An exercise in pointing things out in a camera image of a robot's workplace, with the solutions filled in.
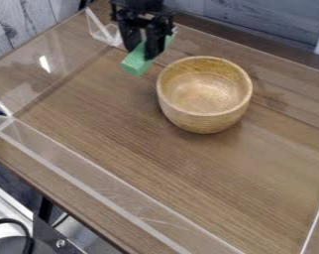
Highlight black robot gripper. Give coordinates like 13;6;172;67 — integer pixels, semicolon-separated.
109;0;175;61

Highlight green rectangular block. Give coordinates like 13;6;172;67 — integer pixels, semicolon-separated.
120;34;176;77

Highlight light wooden bowl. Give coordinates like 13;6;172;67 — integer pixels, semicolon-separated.
156;56;252;134

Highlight black table leg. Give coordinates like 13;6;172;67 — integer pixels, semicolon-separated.
38;197;54;223

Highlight clear acrylic tray enclosure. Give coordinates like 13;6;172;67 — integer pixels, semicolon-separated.
0;5;319;254

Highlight black metal table bracket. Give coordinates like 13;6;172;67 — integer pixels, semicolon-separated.
32;215;86;254

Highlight black cable loop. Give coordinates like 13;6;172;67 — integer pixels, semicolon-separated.
0;216;36;254

